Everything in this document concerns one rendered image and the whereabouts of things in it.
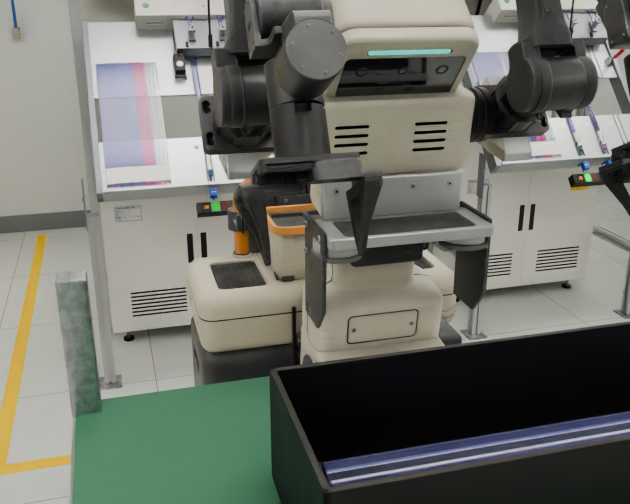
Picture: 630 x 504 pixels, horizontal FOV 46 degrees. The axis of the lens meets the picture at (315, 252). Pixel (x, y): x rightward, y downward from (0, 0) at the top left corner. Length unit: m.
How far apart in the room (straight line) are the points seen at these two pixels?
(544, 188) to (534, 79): 2.35
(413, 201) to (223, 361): 0.55
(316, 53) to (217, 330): 0.85
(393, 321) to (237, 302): 0.34
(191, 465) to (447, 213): 0.61
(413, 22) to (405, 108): 0.13
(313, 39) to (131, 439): 0.42
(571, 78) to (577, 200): 2.43
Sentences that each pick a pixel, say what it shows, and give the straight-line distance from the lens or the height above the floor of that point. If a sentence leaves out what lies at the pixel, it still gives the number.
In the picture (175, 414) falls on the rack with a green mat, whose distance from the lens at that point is 0.81.
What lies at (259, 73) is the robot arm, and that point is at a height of 1.27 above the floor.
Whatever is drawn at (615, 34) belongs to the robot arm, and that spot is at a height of 1.32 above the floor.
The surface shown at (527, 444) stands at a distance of 0.69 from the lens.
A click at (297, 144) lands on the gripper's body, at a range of 0.73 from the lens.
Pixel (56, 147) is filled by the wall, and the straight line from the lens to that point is 4.51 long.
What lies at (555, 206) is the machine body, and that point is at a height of 0.43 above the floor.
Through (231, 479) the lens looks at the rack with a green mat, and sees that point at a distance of 0.71.
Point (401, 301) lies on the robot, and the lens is 1.22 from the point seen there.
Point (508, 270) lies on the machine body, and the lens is 3.46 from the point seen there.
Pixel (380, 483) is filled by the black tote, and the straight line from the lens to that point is 0.52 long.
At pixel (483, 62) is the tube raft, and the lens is 3.15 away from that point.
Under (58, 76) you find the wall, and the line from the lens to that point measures 4.45.
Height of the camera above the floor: 1.38
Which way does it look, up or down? 20 degrees down
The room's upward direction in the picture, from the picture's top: straight up
